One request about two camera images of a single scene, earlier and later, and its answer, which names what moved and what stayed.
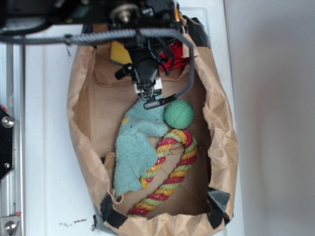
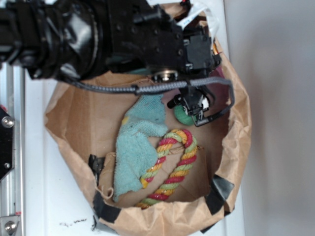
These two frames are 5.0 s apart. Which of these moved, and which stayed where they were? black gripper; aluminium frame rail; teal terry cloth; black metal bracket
Moved: black gripper
Stayed: black metal bracket; teal terry cloth; aluminium frame rail
